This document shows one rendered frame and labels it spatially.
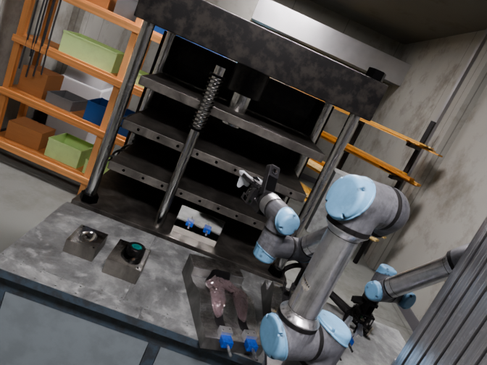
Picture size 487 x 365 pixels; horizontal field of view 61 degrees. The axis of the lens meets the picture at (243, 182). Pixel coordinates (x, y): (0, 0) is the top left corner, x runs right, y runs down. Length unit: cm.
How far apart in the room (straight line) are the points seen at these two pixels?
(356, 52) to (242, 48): 643
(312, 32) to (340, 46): 59
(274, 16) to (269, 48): 619
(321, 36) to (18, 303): 734
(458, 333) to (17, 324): 156
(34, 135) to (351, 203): 391
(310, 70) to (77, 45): 260
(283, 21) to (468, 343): 766
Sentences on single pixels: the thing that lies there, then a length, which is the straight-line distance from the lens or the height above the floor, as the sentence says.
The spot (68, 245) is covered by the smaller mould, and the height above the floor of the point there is 83.
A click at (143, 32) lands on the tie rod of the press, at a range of 222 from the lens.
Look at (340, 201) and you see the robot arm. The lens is 100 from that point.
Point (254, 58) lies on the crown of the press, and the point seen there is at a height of 186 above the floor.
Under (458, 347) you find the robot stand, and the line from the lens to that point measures 102.
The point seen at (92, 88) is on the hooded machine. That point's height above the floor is 84.
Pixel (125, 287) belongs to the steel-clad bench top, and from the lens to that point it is 181.
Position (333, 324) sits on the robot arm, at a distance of 123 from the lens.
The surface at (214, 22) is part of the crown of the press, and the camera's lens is 214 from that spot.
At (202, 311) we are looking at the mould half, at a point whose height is 86.
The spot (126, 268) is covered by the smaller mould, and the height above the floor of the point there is 86.
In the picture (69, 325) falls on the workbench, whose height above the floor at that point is 62.
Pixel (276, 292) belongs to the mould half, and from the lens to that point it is 200.
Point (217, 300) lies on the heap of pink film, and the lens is 177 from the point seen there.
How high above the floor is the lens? 181
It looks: 15 degrees down
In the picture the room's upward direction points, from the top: 24 degrees clockwise
